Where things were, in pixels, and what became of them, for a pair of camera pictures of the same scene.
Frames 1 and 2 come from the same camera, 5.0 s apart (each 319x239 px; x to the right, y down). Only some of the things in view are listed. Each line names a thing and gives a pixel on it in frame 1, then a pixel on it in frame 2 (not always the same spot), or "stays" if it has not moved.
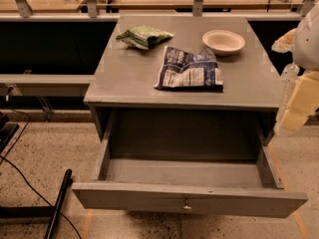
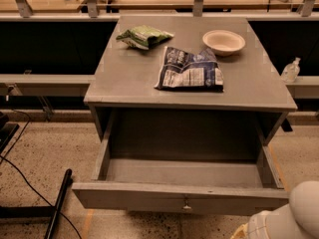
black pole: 68,180 stays
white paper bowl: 223,43 stays
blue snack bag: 182,71 stays
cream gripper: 307,47 to 256,225
